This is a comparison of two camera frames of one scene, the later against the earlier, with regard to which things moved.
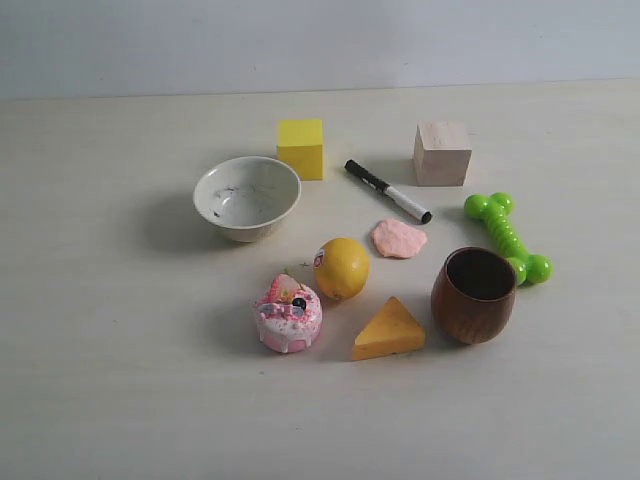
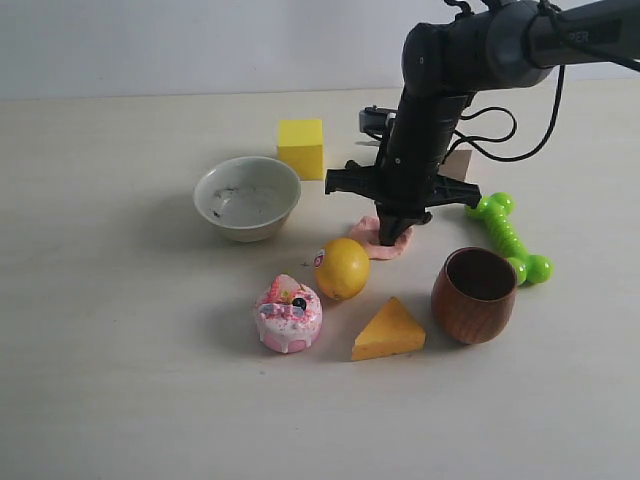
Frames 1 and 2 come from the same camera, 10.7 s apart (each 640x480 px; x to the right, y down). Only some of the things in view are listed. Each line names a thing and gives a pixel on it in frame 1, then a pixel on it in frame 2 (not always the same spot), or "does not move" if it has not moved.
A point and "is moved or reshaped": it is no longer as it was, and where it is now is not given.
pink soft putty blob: [393, 239] is moved or reshaped
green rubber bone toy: [493, 208] does not move
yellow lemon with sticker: [341, 267] does not move
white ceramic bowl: [245, 198] does not move
